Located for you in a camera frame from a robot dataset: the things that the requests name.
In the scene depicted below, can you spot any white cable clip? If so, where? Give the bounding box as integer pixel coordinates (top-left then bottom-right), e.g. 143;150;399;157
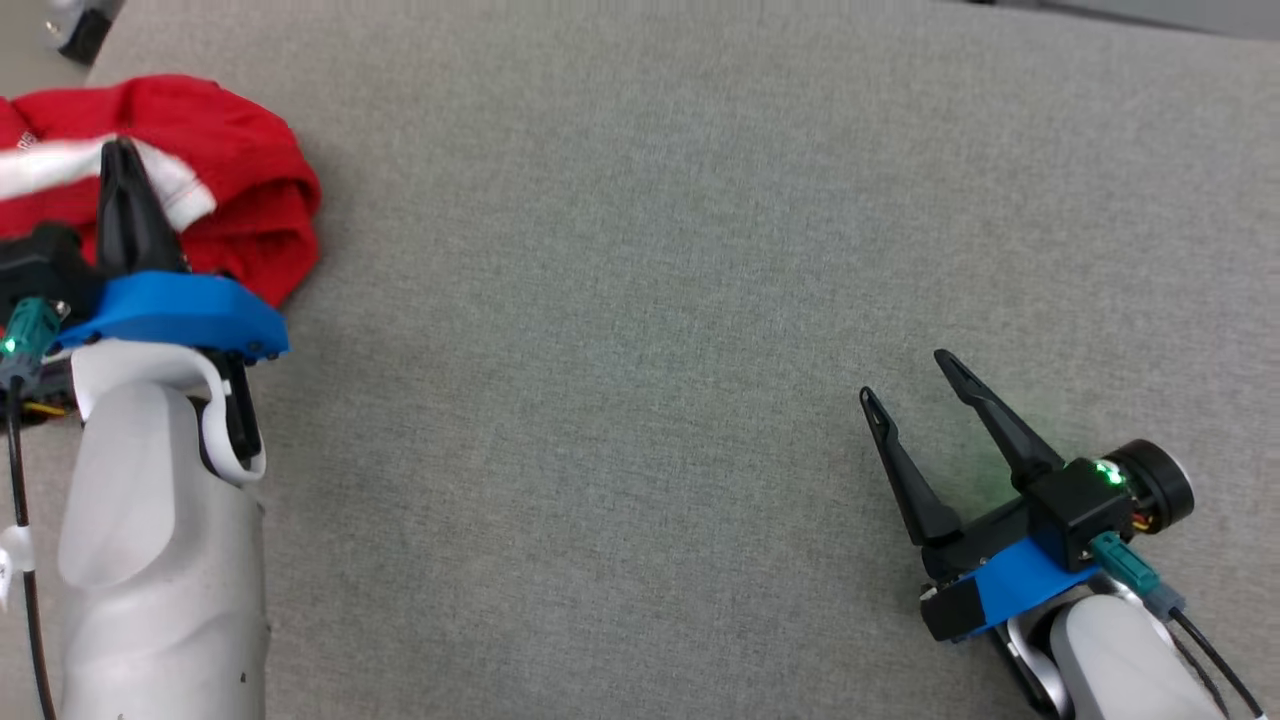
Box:
0;524;37;607

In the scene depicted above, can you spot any red shorts white waistband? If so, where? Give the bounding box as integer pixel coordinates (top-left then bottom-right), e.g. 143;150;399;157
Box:
0;75;323;309

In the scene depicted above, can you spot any black round motor housing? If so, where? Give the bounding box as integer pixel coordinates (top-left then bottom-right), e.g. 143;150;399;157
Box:
1105;439;1197;537

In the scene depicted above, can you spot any left gripper body blue mount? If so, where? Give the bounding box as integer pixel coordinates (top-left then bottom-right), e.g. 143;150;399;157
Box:
55;268;292;365

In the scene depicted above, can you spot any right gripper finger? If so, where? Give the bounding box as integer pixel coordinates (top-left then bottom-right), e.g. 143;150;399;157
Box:
933;349;1067;492
859;387;965;547

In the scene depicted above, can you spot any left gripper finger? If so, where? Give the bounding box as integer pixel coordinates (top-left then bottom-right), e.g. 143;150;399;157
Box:
96;138;137;276
122;140;189;277

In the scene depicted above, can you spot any right gripper body blue mount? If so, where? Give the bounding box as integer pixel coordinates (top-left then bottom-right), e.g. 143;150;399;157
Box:
919;496;1103;644

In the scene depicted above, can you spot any black and white object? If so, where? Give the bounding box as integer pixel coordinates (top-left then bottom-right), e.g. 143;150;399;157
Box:
44;0;127;67

